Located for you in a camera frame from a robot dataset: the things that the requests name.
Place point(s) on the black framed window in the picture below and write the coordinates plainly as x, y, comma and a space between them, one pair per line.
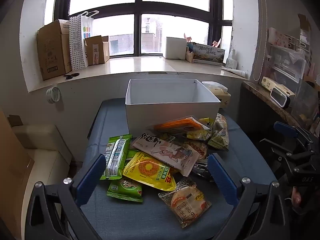
138, 10

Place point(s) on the white framed alarm clock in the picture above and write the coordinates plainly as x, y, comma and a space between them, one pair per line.
278, 97

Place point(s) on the long green seaweed packet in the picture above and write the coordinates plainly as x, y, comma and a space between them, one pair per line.
117, 155

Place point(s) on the black snack packet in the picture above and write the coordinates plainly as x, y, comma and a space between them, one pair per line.
202, 168

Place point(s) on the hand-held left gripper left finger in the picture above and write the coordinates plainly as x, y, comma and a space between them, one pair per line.
91, 177

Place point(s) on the white cardboard box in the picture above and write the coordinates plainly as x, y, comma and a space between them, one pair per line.
162, 115

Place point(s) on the yellow green snack packet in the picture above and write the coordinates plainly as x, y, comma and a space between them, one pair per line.
200, 135

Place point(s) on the olive green snack packet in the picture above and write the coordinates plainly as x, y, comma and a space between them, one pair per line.
220, 135

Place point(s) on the white tape roll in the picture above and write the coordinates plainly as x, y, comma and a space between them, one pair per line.
53, 94

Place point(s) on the white foam box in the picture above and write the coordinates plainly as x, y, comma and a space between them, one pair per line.
175, 48

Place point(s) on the black scissors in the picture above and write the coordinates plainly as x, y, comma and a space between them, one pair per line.
71, 75

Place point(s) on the white plastic bottle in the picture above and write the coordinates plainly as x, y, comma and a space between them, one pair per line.
231, 60

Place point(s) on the blue tablecloth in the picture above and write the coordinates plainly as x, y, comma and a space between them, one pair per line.
150, 217

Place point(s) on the small open cardboard box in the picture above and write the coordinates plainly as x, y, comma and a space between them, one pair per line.
97, 50

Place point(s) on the tissue box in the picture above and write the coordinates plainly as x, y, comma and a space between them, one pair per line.
222, 97

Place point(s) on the large brown cardboard box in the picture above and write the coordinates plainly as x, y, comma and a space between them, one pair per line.
52, 52

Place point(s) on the beige orange striped packet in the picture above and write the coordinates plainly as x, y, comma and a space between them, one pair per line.
200, 148

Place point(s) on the clear desk organizer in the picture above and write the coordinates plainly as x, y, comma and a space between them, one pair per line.
287, 60

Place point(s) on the clear rice cracker packet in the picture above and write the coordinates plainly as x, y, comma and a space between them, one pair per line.
187, 202

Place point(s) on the small green snack packet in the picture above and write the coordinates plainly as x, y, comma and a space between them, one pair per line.
125, 191

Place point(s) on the polka dot paper bag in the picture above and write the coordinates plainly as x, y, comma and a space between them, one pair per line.
76, 45

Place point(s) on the small cardboard scrap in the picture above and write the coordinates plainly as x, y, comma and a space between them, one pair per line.
15, 121

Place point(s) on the stone side counter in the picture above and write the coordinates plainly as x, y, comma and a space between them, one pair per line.
260, 96

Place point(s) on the landscape print box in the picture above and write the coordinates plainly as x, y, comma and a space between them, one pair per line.
207, 55

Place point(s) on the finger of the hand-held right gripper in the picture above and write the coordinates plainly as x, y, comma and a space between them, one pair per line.
287, 152
286, 129

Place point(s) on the brown cardboard sheet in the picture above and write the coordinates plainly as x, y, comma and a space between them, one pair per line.
12, 175

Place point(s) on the white tube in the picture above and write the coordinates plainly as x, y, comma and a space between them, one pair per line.
235, 72

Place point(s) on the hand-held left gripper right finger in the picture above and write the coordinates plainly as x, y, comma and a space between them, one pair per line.
222, 180

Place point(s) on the white cartoon print packet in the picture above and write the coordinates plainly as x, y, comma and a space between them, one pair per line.
170, 152

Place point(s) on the person's right hand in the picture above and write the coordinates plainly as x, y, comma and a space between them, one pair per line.
297, 197

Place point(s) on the white shopping bag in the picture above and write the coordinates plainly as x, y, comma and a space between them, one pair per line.
87, 30

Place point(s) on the small cream box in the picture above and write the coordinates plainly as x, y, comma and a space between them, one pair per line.
268, 83

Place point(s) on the orange snack packet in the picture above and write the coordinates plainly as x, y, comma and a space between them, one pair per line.
180, 126

